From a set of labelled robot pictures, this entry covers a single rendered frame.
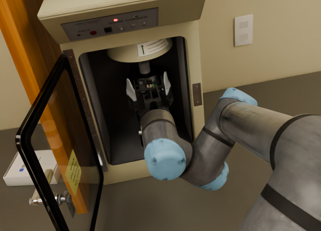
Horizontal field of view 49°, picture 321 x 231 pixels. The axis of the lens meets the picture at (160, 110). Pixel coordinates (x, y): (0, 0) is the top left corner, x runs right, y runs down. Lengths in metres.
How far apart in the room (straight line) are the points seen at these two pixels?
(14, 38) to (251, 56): 0.95
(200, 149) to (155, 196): 0.33
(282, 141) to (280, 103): 0.93
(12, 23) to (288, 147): 0.54
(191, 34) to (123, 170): 0.45
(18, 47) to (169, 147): 0.35
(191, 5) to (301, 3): 0.76
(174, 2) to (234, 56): 0.74
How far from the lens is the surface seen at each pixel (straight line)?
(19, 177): 1.18
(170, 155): 0.65
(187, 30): 0.84
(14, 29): 0.74
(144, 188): 1.05
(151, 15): 0.73
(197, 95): 0.93
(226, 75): 1.44
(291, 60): 1.52
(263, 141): 0.49
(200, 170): 0.72
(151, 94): 0.79
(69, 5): 0.70
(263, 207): 0.38
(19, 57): 0.76
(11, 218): 1.12
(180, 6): 0.73
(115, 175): 1.06
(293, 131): 0.42
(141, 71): 0.94
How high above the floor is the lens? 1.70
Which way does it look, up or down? 35 degrees down
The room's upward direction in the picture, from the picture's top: 9 degrees counter-clockwise
